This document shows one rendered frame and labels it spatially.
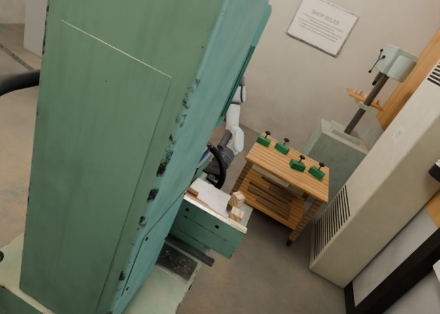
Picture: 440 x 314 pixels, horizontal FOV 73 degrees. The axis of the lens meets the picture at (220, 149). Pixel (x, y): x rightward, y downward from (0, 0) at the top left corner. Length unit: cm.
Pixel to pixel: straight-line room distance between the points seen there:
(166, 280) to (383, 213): 160
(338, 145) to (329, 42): 131
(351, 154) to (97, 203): 268
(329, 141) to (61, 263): 258
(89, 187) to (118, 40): 23
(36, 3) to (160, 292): 68
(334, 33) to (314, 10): 32
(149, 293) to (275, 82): 329
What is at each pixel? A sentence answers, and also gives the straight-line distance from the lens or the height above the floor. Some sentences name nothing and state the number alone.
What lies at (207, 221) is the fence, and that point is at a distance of 90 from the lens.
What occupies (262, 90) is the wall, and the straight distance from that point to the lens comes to 391.
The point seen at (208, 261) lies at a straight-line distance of 96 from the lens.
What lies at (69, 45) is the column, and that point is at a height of 138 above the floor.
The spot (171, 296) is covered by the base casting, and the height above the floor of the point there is 80.
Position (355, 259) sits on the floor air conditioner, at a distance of 240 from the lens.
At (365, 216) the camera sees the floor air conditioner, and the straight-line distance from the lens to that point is 220.
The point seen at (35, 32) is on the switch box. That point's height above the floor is 135.
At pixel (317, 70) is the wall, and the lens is 381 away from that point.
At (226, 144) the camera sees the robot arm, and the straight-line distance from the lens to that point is 147.
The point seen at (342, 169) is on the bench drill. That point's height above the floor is 47.
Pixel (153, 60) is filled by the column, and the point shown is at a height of 141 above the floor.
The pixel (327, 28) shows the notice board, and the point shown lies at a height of 148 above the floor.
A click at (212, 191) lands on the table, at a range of 106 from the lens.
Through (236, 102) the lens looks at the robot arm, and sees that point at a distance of 152.
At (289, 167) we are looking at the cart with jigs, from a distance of 237.
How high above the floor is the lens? 152
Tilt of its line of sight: 28 degrees down
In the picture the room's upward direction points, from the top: 25 degrees clockwise
